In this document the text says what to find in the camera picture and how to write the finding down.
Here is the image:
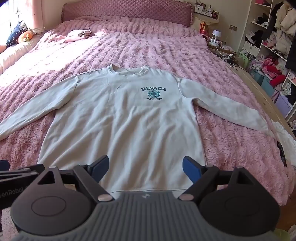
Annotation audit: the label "white table lamp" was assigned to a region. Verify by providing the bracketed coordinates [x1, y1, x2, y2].
[211, 30, 221, 45]

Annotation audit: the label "pink fluffy bed blanket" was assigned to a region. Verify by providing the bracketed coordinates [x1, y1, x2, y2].
[1, 18, 295, 205]

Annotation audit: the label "orange plush toy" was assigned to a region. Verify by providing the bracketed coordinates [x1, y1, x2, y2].
[17, 30, 34, 43]

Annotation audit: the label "navy blue pillow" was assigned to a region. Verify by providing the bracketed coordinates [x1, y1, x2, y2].
[6, 21, 28, 47]

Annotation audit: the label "wooden bedside shelf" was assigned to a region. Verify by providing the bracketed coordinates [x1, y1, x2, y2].
[193, 13, 220, 25]

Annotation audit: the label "white Nevada sweatshirt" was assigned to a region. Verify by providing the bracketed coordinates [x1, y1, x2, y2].
[1, 65, 270, 193]

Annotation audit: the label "green storage bin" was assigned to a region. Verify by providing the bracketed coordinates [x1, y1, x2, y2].
[238, 50, 254, 70]

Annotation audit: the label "red snack bag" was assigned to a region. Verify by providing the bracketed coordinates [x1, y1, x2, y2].
[199, 22, 209, 36]

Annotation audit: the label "white open wardrobe shelf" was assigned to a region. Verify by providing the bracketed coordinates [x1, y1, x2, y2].
[240, 0, 296, 123]

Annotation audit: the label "white garment at bed edge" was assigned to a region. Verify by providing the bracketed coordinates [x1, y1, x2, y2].
[271, 120, 296, 168]

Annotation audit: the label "hanging cream coat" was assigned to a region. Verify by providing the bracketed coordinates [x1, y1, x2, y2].
[275, 1, 295, 55]

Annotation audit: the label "folded pink clothes pile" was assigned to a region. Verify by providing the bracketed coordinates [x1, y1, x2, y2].
[64, 28, 92, 43]

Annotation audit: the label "red clothes heap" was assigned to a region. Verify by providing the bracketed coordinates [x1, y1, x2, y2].
[261, 58, 288, 88]

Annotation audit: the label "tangled black cables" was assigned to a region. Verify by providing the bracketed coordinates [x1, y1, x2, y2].
[216, 47, 240, 68]

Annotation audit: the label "pink quilted headboard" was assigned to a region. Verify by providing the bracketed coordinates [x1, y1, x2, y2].
[61, 0, 193, 27]

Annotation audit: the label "teal storage bin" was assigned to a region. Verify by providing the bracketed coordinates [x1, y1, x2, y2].
[249, 68, 274, 97]

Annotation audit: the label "lilac storage box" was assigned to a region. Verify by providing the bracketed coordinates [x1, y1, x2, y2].
[275, 94, 292, 117]

